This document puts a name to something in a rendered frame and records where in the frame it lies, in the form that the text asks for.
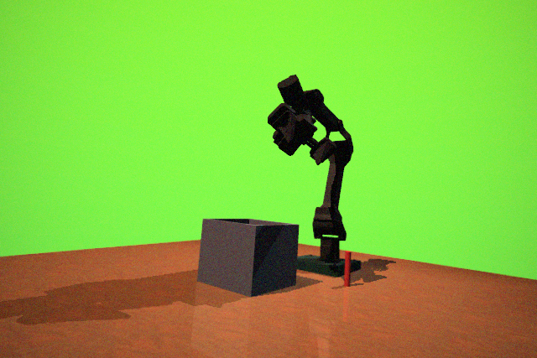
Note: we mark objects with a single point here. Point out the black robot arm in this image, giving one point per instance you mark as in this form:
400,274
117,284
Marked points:
327,219

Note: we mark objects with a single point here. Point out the red peg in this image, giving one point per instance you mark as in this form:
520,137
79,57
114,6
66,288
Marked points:
347,276

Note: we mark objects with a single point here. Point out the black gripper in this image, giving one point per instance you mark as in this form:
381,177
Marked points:
299,125

